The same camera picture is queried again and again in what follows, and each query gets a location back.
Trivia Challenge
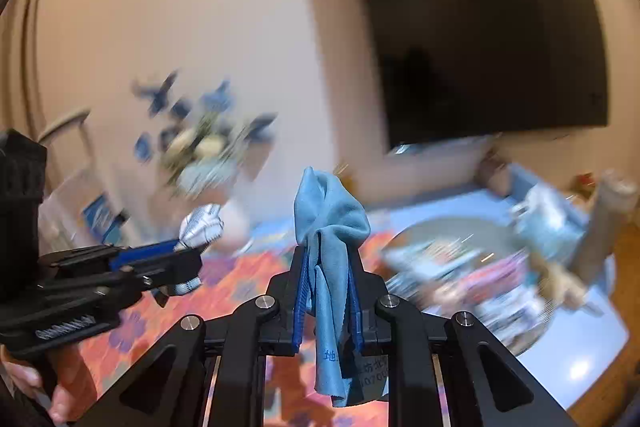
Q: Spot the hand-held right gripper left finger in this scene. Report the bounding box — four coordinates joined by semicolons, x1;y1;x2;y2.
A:
87;247;313;427

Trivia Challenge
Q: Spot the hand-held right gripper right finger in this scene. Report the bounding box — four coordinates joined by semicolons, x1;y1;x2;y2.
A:
345;249;583;427

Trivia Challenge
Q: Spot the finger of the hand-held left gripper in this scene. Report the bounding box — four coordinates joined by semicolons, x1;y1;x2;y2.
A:
107;239;203;273
100;257;203;308

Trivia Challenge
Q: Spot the blue microfiber cloth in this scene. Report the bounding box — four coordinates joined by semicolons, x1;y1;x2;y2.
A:
292;166;391;408

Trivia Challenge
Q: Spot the person's left hand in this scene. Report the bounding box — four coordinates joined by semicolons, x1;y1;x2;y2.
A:
0;347;98;425

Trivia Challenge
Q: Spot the row of upright books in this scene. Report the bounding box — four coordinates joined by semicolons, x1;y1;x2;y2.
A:
37;107;131;253

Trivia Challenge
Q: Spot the floral tablecloth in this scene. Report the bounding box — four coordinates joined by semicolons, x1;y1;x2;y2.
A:
75;232;501;427

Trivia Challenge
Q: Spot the round mirror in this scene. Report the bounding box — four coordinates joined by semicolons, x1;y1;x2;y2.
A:
382;217;593;358

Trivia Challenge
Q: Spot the blue and white flower bouquet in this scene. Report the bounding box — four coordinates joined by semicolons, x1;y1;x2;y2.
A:
131;72;278;200

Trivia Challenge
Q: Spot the black television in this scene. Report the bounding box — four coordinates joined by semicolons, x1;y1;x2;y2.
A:
337;0;611;155

